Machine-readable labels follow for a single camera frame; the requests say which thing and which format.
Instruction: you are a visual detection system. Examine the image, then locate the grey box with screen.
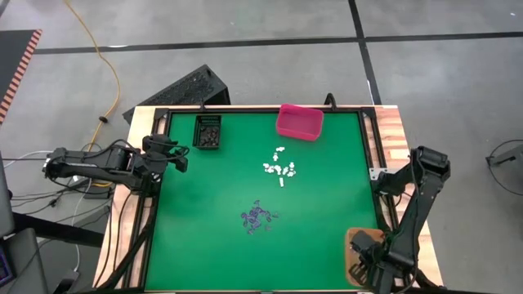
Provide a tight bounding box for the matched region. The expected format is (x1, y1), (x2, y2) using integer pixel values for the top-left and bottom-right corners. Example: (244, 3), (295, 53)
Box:
(0, 227), (50, 294)

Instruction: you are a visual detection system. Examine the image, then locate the black perforated computer case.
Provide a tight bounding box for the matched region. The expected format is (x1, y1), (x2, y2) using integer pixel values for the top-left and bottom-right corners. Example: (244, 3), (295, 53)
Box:
(122, 64), (232, 123)

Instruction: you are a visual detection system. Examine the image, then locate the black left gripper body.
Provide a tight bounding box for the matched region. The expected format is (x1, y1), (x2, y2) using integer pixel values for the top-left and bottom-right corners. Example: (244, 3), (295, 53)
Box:
(141, 132), (177, 173)

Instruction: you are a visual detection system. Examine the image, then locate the orange plastic bin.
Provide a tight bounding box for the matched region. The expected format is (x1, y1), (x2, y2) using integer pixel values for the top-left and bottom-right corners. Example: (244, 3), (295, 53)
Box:
(344, 227), (387, 289)

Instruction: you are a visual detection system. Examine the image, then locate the pink plastic bin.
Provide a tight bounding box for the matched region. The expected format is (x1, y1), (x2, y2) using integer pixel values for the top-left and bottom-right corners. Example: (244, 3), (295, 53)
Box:
(275, 103), (326, 142)

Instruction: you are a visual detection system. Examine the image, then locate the yellow power cable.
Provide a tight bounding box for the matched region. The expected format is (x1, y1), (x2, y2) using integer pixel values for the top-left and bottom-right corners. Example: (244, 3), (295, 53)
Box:
(63, 0), (123, 153)

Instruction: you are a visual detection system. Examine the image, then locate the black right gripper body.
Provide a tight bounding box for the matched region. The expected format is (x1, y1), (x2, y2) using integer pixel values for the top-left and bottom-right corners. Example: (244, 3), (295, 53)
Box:
(349, 230), (394, 271)

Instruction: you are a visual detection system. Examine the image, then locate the black orange-striped floor mat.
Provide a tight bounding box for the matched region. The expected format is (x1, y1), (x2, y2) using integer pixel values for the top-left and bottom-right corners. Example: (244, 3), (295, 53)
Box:
(0, 28), (44, 123)

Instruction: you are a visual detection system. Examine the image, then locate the black looped floor cable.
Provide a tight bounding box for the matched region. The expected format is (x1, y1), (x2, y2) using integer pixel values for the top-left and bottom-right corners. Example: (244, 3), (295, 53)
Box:
(485, 138), (523, 193)

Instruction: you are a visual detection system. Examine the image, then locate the grey upright panel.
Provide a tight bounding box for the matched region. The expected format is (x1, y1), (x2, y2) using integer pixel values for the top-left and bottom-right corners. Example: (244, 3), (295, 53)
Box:
(0, 150), (17, 238)

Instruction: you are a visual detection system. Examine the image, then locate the black power adapter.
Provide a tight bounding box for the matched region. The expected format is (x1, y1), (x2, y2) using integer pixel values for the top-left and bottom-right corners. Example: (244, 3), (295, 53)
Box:
(83, 185), (111, 200)

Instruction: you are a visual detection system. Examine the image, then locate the green table mat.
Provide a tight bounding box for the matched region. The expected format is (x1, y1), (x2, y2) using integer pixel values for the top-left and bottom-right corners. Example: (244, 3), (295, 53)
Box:
(145, 112), (379, 292)

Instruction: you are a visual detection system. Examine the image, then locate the white floor cable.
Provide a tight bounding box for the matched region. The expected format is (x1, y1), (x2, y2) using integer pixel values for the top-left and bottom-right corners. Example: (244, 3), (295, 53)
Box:
(69, 175), (93, 273)

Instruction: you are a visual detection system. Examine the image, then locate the black metal table frame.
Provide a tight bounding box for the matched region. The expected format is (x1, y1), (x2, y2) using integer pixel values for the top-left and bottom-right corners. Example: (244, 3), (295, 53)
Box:
(96, 105), (440, 294)

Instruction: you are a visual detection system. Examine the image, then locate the grey stand base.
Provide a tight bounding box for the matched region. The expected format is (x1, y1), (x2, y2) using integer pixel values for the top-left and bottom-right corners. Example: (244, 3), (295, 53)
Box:
(485, 140), (523, 168)

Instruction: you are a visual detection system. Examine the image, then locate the black slotted plastic basket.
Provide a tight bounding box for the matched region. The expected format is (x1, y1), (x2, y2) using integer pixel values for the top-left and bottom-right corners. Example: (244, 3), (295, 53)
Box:
(192, 114), (222, 150)

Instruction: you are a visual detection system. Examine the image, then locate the black floor beam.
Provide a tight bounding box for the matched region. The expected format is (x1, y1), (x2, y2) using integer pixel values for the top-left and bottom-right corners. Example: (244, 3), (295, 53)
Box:
(11, 211), (105, 248)

